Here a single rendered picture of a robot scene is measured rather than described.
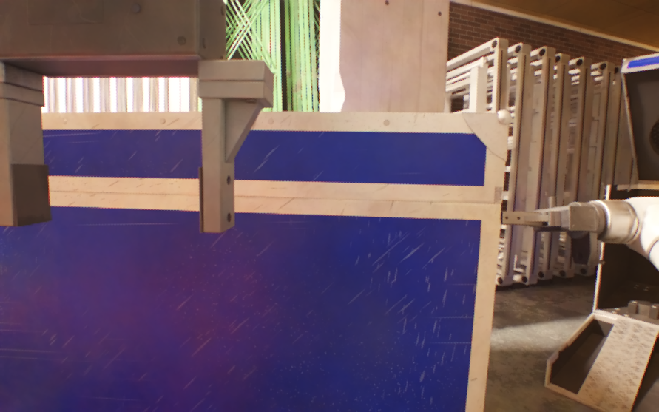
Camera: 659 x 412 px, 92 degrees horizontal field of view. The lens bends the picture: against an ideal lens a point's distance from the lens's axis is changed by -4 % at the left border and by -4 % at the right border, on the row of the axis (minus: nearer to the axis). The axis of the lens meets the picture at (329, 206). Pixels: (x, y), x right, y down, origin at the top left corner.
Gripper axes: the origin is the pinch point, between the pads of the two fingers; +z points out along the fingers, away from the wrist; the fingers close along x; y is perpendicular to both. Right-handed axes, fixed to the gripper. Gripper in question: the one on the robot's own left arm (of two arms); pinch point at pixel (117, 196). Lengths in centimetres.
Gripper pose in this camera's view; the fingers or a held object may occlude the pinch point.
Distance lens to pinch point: 25.4
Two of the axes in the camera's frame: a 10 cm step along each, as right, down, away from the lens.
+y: 0.2, -1.0, 9.9
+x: -10.0, -0.2, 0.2
